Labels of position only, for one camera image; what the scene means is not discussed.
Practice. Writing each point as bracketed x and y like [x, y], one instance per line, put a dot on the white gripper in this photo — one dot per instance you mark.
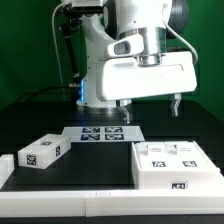
[123, 79]

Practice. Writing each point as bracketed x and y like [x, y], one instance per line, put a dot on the white cabinet top block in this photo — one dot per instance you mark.
[44, 151]

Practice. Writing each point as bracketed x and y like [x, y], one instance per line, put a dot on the white cabinet body frame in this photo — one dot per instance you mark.
[173, 176]

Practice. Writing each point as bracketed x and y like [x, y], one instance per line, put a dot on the white fiducial marker sheet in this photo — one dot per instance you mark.
[104, 134]

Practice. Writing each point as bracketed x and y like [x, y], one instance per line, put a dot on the white left corner rail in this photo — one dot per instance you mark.
[6, 168]

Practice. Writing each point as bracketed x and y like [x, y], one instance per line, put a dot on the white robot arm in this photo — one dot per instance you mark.
[155, 20]

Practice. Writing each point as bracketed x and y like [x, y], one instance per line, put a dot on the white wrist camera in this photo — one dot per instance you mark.
[125, 47]

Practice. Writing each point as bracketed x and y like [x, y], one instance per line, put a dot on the white table border rail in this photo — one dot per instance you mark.
[209, 200]

